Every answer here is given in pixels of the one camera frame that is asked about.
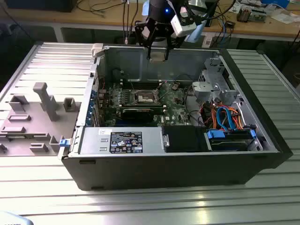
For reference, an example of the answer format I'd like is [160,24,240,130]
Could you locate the CPU socket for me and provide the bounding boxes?
[133,88,162,105]

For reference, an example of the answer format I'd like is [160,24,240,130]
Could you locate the orange power wire bundle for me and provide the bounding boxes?
[210,103,246,130]

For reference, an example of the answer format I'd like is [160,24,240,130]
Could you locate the metal finned cooler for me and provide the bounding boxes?
[236,6,252,23]

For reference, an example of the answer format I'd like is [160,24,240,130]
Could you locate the thin metal locking lever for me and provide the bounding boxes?
[127,73,136,94]

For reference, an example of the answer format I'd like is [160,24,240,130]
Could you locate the blue cardboard box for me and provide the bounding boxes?
[260,0,291,8]

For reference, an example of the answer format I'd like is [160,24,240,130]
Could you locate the hard disk in blue carrier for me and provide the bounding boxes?
[203,129,256,152]

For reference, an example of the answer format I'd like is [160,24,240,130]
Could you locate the pale rounded device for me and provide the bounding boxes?
[0,210,33,225]

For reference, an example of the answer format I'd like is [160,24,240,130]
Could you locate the black monitor stand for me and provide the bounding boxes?
[206,0,220,27]

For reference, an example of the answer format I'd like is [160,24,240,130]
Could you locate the white label card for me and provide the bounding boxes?
[202,32,214,48]

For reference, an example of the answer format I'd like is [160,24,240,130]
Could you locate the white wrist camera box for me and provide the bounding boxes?
[170,6,196,38]

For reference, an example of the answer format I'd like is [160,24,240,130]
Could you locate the black equipment box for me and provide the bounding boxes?
[4,0,76,13]

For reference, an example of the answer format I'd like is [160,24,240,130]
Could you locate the silver power supply unit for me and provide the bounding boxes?
[79,126,165,155]

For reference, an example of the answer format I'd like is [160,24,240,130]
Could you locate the grey parts rack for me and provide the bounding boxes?
[0,82,83,157]

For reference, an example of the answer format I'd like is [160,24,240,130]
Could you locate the thick black cable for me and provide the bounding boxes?
[184,86,205,125]

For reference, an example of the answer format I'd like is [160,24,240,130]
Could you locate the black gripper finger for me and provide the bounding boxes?
[161,22,186,60]
[134,18,157,60]

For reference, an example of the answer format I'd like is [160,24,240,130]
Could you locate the beige plastic corner block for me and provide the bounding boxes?
[91,43,105,58]

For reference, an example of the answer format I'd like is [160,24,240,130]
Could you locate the green motherboard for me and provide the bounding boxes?
[97,81,206,128]

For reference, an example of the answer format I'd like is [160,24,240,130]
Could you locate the black open PC case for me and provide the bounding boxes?
[61,43,293,192]

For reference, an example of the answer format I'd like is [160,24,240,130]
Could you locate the silver metal drive cage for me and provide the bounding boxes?
[191,57,244,111]

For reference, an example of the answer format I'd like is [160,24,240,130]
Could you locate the white paper sheets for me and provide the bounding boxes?
[269,13,300,24]

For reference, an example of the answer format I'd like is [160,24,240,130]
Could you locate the black graphics card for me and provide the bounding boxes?
[121,107,156,123]

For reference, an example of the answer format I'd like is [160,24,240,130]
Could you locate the black plastic cover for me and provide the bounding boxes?
[163,125,208,153]

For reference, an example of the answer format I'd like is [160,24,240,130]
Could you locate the thin black wire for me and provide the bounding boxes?
[176,73,198,83]

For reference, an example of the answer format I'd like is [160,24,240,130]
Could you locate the small electronics module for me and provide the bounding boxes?
[248,8,268,23]

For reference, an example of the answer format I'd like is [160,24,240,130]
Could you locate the wooden workbench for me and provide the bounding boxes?
[0,0,300,43]

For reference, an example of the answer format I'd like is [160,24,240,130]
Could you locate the silver-topped CPU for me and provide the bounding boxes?
[150,52,168,63]

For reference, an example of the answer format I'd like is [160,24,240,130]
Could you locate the blue flat data wire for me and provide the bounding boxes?
[216,106,227,131]
[224,105,237,131]

